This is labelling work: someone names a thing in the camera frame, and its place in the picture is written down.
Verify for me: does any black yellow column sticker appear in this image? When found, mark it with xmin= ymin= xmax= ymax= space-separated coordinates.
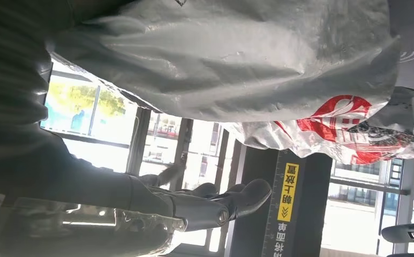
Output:
xmin=261 ymin=150 xmax=302 ymax=257

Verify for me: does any black scanner column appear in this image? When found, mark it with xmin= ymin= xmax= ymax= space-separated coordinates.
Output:
xmin=224 ymin=141 xmax=333 ymax=257

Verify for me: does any glass window wall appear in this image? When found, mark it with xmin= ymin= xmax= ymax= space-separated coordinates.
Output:
xmin=40 ymin=60 xmax=414 ymax=257

